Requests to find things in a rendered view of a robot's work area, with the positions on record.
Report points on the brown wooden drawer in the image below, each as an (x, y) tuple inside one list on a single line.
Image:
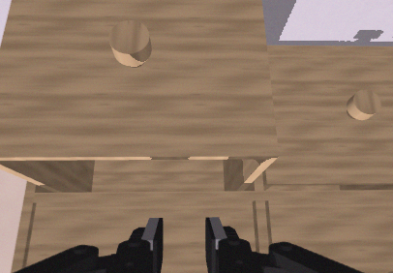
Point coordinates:
[(136, 95), (334, 121), (355, 232), (59, 226)]

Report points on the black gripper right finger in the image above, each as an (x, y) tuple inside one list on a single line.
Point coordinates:
[(227, 253)]

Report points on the brown wooden chest of drawers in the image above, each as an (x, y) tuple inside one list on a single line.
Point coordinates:
[(254, 192)]

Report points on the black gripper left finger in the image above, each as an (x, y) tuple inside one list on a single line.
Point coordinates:
[(129, 257)]

